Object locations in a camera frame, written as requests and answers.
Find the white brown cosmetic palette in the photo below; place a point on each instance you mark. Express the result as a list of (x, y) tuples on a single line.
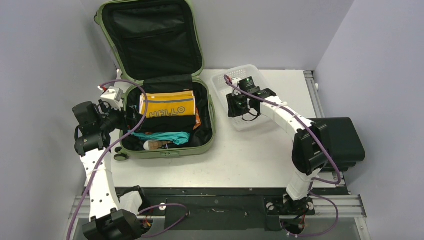
[(151, 145)]

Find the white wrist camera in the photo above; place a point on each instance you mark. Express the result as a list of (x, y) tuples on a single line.
[(235, 81), (113, 96)]

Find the black and pink storage organizer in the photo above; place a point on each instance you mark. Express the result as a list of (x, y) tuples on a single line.
[(346, 148)]

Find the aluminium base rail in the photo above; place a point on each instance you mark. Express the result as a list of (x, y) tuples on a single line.
[(349, 206)]

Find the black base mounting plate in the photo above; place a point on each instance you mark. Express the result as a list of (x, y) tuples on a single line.
[(222, 209)]

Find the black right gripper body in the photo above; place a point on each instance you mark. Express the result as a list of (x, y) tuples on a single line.
[(237, 108)]

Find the teal garment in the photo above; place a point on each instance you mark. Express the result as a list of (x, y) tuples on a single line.
[(178, 138)]

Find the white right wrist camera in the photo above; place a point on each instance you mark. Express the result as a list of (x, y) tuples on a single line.
[(235, 81)]

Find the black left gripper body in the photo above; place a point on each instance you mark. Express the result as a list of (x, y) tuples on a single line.
[(113, 119)]

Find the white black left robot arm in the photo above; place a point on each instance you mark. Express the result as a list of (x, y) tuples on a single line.
[(99, 185)]

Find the green hard-shell suitcase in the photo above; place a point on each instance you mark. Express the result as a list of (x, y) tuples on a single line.
[(156, 45)]

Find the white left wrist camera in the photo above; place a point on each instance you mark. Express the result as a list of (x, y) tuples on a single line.
[(113, 96)]

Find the white perforated plastic basket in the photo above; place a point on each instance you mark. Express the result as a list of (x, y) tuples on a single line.
[(222, 89)]

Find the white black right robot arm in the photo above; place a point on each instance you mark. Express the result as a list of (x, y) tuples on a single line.
[(309, 138)]

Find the orange item in suitcase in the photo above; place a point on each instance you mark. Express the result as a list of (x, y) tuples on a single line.
[(198, 122)]

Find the black folded garment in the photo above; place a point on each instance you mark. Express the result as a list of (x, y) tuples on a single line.
[(167, 124)]

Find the yellow folded hello towel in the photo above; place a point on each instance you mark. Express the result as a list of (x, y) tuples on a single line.
[(156, 105)]

